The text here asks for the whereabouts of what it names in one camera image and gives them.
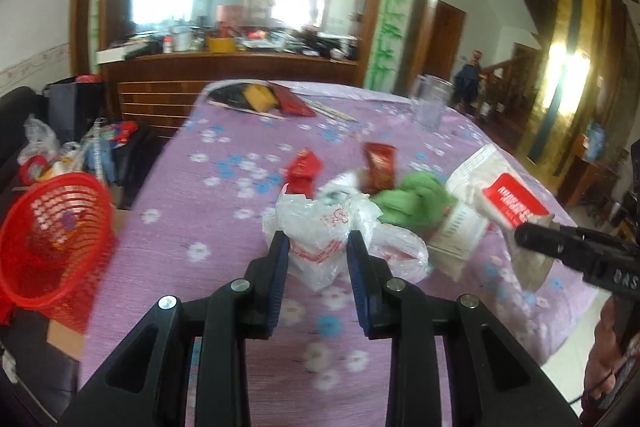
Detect clear plastic bag on sofa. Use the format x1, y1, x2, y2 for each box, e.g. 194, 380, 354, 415
17, 114, 61, 176

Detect chopsticks in paper sleeve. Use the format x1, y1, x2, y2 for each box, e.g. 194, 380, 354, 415
304, 98, 357, 122

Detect yellow tape roll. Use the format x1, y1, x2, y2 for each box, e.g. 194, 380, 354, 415
243, 83, 279, 113

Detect black sofa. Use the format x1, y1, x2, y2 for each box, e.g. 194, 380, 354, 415
1, 80, 162, 426

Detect white plastic bag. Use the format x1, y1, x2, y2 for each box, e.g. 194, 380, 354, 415
262, 193, 430, 291

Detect person's right hand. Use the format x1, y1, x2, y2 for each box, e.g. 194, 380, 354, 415
579, 296, 639, 426

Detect clear glass mug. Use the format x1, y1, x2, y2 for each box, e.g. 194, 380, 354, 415
409, 75, 454, 132

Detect white crumpled cloth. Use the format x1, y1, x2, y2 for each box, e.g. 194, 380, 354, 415
316, 169, 370, 206

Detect purple floral tablecloth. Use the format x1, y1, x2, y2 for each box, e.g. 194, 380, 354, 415
80, 84, 597, 426

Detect torn red white carton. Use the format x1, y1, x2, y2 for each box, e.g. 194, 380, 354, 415
446, 144, 554, 293

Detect crumpled red wrapper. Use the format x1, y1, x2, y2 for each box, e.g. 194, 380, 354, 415
284, 148, 322, 199

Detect red plastic mesh basket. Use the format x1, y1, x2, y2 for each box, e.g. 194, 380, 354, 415
1, 172, 115, 334

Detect wooden counter cabinet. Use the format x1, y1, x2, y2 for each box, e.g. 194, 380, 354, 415
100, 52, 363, 139

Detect dark red snack packet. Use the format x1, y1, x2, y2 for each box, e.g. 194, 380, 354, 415
363, 142, 396, 193

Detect green towel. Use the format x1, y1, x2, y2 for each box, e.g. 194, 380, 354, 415
371, 172, 458, 233

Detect dark bag on sofa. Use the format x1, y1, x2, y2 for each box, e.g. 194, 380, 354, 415
43, 77, 104, 143

